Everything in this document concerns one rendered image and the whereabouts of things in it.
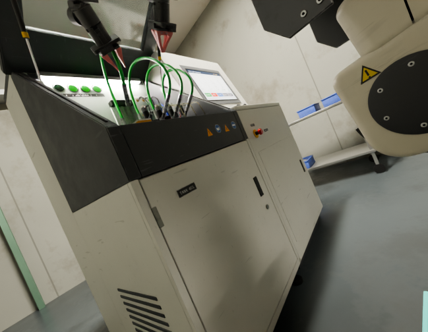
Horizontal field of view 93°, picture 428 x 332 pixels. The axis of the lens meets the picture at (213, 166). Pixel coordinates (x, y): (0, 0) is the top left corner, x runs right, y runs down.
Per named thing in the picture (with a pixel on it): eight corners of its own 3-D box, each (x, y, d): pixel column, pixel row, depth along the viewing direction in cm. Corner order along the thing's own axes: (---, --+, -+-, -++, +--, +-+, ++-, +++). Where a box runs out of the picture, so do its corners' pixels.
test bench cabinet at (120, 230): (246, 446, 55) (128, 182, 54) (143, 371, 93) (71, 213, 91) (306, 273, 109) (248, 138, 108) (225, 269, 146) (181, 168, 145)
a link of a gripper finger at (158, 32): (164, 50, 85) (163, 22, 79) (173, 53, 81) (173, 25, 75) (149, 50, 81) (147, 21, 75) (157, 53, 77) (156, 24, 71)
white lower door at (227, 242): (238, 402, 57) (139, 179, 55) (231, 399, 58) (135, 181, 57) (298, 259, 107) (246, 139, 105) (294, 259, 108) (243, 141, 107)
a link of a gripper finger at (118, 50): (112, 71, 80) (95, 47, 73) (127, 62, 81) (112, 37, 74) (116, 76, 76) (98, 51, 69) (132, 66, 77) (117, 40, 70)
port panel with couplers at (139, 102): (152, 135, 126) (132, 89, 126) (150, 137, 128) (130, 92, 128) (168, 132, 136) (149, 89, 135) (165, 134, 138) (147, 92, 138)
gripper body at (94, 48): (93, 53, 74) (77, 30, 68) (117, 39, 75) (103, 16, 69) (97, 56, 70) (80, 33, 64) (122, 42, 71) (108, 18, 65)
